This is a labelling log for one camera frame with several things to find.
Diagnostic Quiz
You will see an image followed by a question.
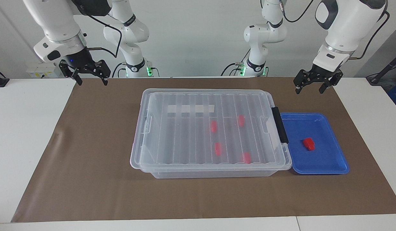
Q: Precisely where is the clear ribbed plastic lid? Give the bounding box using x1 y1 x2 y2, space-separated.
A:
130 89 292 170

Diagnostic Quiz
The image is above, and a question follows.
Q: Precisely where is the blue plastic tray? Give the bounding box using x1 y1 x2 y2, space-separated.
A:
280 112 350 175

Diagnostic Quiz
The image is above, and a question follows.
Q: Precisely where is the clear plastic storage box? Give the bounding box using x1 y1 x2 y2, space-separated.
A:
134 90 292 179

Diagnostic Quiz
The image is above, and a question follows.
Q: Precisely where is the brown table mat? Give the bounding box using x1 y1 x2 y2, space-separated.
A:
11 77 396 223

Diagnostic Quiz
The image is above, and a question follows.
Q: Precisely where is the white wall socket box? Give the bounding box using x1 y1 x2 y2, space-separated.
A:
26 63 62 78

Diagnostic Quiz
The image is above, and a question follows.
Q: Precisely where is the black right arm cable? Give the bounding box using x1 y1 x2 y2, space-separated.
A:
85 14 123 59

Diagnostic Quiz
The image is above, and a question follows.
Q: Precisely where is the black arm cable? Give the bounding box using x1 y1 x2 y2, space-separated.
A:
85 14 123 59
280 0 391 60

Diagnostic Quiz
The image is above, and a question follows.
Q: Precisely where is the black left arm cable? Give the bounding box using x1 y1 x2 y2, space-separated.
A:
280 0 391 60

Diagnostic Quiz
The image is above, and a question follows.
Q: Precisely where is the black left base cable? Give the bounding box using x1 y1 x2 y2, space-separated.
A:
221 63 243 77

